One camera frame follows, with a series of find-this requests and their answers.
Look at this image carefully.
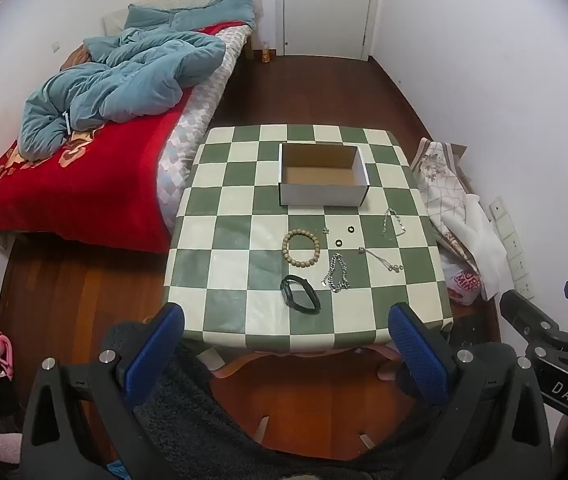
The white plastic bag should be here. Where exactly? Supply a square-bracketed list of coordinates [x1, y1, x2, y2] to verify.
[444, 194, 507, 301]

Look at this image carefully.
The wooden bead bracelet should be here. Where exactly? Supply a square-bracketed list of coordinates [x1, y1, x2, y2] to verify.
[282, 230, 321, 269]

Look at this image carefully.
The thick silver chain bracelet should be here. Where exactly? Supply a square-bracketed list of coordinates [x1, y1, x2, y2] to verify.
[322, 253, 351, 293]

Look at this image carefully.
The thin silver pendant necklace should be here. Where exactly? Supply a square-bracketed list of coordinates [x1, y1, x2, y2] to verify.
[359, 247, 405, 274]

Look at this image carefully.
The cardboard box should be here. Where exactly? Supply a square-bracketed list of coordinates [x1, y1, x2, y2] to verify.
[279, 143, 369, 207]

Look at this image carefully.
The silver link bracelet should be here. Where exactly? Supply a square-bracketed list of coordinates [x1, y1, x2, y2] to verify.
[382, 208, 407, 237]

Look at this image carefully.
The green white checkered tablecloth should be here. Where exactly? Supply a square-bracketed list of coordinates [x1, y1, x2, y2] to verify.
[162, 125, 454, 353]

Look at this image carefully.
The black wristband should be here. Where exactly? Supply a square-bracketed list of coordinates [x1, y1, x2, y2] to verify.
[280, 276, 321, 315]

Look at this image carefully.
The red printed blanket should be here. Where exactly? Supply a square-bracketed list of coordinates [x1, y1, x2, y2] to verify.
[0, 20, 255, 253]

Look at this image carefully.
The blue duvet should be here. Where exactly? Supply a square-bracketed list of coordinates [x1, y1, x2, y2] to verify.
[18, 30, 227, 161]

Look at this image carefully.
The red print plastic bag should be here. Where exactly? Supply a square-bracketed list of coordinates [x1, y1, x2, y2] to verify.
[439, 255, 486, 307]

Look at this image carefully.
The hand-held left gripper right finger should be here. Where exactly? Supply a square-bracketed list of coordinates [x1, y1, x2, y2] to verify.
[388, 302, 552, 480]

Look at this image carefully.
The white door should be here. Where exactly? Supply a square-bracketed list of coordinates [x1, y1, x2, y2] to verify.
[282, 0, 375, 61]

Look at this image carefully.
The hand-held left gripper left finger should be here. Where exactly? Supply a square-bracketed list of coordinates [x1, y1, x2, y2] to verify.
[20, 303, 186, 480]

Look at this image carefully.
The white power strip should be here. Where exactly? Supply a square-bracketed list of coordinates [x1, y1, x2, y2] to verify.
[489, 197, 536, 301]

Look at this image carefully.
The blue pillow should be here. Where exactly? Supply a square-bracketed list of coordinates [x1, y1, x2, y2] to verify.
[124, 0, 255, 36]

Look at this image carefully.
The floral cloth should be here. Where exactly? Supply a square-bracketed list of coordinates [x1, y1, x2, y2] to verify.
[410, 138, 480, 261]

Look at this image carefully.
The diamond patterned mattress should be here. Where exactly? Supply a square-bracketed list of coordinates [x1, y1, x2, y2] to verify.
[156, 25, 255, 235]

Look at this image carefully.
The dark fuzzy clothing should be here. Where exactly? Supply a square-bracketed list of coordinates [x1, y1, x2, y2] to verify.
[98, 322, 465, 480]

